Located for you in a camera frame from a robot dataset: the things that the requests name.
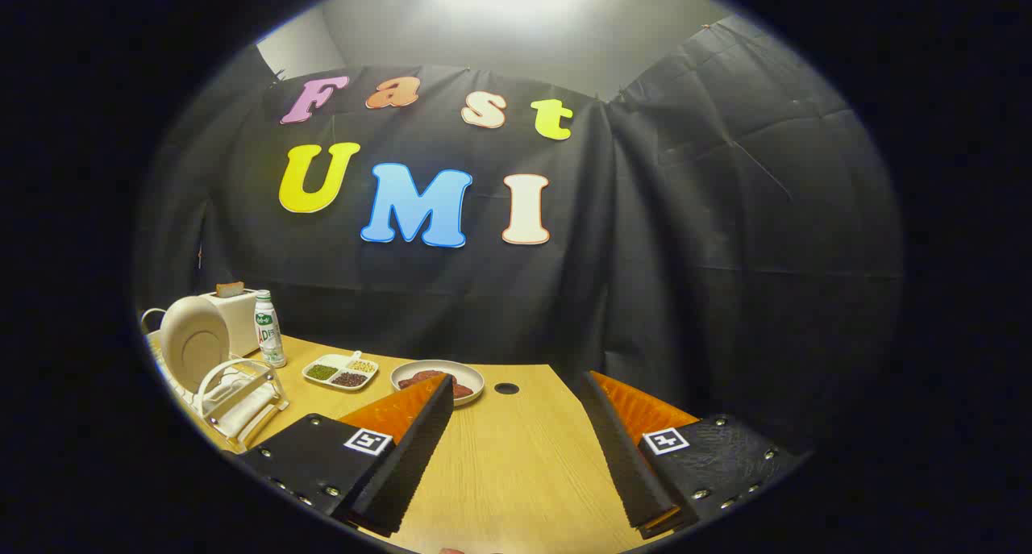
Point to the brown bread slice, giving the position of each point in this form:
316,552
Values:
230,289

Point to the black backdrop cloth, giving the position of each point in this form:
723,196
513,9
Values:
661,256

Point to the cream round plate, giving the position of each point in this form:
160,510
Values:
193,344

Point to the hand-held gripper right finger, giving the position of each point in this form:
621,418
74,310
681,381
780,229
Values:
625,457

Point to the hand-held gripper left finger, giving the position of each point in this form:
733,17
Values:
411,457

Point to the white bottle green label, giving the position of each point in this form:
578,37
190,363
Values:
270,332

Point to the brown meat patty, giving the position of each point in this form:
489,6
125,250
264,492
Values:
419,378
462,389

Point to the white toaster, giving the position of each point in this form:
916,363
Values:
242,328

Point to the beige plate with patties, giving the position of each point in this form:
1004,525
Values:
468,372

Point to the white divided bean dish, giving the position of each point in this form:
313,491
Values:
339,372

